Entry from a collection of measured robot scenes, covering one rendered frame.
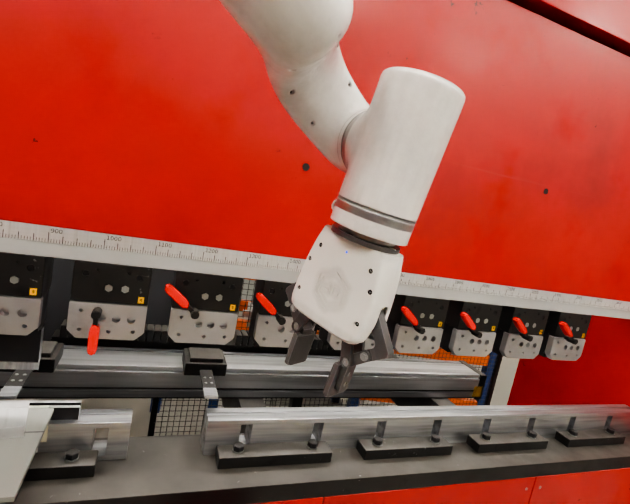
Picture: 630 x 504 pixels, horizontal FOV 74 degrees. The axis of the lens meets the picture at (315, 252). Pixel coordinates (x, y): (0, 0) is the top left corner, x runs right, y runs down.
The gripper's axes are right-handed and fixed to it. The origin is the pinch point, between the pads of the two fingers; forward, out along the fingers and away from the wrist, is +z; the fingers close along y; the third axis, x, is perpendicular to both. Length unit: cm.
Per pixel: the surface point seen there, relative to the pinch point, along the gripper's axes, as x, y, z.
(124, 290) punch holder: 7, -56, 18
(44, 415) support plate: -4, -56, 48
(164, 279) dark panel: 42, -96, 35
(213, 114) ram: 17, -56, -22
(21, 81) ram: -13, -72, -16
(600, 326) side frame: 190, 15, 8
